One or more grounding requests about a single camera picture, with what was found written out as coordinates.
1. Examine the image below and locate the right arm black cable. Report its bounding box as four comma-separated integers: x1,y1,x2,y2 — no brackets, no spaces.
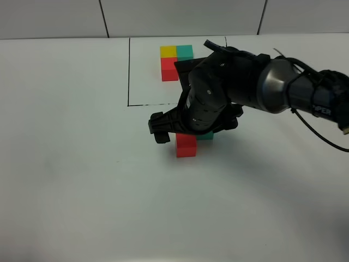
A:
290,108,349,153

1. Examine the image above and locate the yellow template block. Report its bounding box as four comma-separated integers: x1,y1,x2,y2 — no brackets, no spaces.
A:
160,46,177,58

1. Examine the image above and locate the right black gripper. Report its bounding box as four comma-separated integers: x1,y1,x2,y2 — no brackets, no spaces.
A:
148,91,243,144

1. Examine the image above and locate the red template block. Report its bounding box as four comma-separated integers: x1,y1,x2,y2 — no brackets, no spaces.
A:
161,57,179,81

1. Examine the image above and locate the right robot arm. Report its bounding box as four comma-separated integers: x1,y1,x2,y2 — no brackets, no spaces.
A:
148,41,348,144

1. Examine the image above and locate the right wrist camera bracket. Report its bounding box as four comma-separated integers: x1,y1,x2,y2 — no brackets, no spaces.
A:
174,58,205,91

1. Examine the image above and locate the green template block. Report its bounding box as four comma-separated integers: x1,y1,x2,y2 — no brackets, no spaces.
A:
176,45,194,61

